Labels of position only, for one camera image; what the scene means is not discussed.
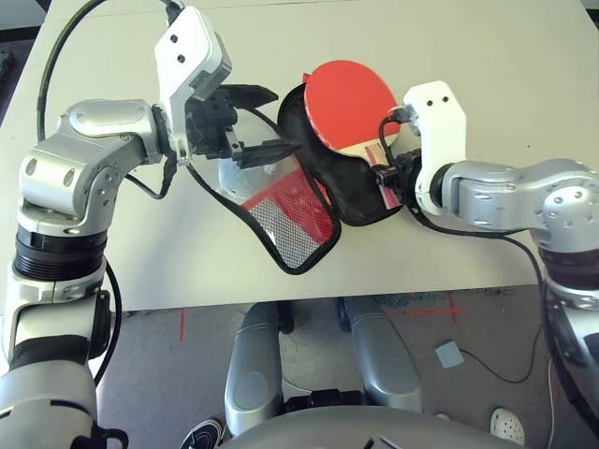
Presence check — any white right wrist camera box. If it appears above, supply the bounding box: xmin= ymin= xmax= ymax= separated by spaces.
xmin=402 ymin=80 xmax=469 ymax=217

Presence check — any grey left robot leg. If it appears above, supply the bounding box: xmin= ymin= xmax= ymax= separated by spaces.
xmin=224 ymin=302 xmax=286 ymax=425

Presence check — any black sneaker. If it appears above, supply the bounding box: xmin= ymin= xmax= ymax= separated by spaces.
xmin=180 ymin=417 xmax=226 ymax=449

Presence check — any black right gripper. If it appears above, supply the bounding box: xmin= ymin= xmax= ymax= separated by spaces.
xmin=373 ymin=150 xmax=422 ymax=210

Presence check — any thin black pedal cable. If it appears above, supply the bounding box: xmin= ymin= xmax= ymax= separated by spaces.
xmin=460 ymin=322 xmax=539 ymax=385

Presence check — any grey right robot leg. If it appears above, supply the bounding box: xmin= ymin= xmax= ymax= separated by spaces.
xmin=343 ymin=297 xmax=425 ymax=413

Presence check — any grey robot torso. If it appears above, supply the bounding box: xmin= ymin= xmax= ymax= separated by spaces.
xmin=224 ymin=404 xmax=530 ymax=449

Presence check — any grey foot pedal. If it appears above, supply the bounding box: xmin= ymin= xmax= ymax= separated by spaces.
xmin=433 ymin=340 xmax=465 ymax=369

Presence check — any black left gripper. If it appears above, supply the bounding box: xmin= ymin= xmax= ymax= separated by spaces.
xmin=186 ymin=84 xmax=303 ymax=170

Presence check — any red ping-pong paddle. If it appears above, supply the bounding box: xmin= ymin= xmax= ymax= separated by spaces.
xmin=302 ymin=59 xmax=403 ymax=210

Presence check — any grey robot leg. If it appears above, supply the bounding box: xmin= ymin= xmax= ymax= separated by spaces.
xmin=224 ymin=302 xmax=286 ymax=425
xmin=343 ymin=297 xmax=425 ymax=413

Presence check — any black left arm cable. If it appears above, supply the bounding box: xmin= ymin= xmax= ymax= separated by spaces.
xmin=37 ymin=0 xmax=188 ymax=389

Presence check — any white perforated clog shoe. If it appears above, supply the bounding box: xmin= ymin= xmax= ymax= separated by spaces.
xmin=489 ymin=407 xmax=526 ymax=445

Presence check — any red tape cross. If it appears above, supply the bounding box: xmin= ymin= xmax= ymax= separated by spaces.
xmin=387 ymin=292 xmax=469 ymax=326

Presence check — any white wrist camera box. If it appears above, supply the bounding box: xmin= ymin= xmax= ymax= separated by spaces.
xmin=153 ymin=5 xmax=234 ymax=167
xmin=402 ymin=80 xmax=469 ymax=217

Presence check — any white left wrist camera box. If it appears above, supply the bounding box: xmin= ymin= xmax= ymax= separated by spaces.
xmin=153 ymin=5 xmax=234 ymax=167

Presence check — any red black paddle case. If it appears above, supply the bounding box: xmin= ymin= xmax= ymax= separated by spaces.
xmin=186 ymin=72 xmax=403 ymax=276

